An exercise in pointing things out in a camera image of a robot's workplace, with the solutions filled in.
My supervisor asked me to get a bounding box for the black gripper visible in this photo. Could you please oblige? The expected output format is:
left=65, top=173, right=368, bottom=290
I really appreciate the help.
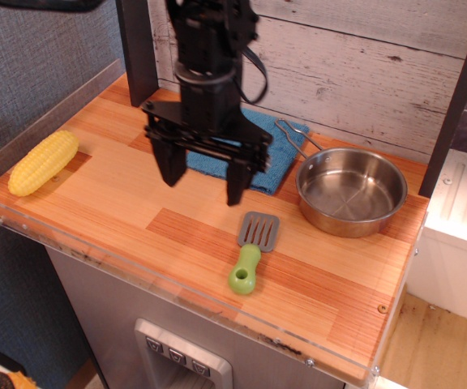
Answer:
left=141, top=75, right=272, bottom=206

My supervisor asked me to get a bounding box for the green handled grey spatula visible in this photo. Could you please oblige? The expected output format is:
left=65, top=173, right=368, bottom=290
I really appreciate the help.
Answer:
left=228, top=211, right=280, bottom=295

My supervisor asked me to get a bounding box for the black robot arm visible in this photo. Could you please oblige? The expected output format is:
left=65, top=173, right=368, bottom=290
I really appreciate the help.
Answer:
left=142, top=1, right=272, bottom=206

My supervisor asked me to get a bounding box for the blue rag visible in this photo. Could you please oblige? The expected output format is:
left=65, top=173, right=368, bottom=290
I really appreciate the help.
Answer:
left=186, top=109, right=298, bottom=195

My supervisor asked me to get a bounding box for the silver pot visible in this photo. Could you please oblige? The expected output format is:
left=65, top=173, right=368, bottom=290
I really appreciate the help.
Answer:
left=275, top=118, right=408, bottom=238

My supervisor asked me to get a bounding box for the yellow toy corn cob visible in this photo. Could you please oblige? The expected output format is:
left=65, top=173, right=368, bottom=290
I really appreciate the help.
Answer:
left=7, top=130, right=79, bottom=197

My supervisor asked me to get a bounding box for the grey toy fridge cabinet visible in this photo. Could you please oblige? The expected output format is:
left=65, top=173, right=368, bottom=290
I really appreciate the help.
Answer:
left=47, top=249, right=344, bottom=388

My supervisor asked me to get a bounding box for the silver dispenser panel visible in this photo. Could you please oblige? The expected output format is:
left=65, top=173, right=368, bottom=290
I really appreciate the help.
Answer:
left=135, top=318, right=234, bottom=388

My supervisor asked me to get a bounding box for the orange object bottom left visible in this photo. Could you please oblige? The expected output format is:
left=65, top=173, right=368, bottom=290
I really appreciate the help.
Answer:
left=6, top=371, right=38, bottom=389

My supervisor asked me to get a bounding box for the dark left shelf post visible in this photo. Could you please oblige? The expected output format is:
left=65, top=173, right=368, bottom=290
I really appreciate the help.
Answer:
left=116, top=0, right=159, bottom=107

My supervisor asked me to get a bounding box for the dark shelf post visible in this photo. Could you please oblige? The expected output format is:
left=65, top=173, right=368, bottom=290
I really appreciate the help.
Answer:
left=418, top=55, right=467, bottom=198
left=116, top=0, right=159, bottom=107

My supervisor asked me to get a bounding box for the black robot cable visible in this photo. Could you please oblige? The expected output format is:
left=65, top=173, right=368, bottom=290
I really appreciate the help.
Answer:
left=0, top=0, right=269, bottom=105

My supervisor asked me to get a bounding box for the dark right shelf post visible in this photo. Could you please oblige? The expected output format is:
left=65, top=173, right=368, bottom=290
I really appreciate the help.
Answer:
left=418, top=55, right=467, bottom=198

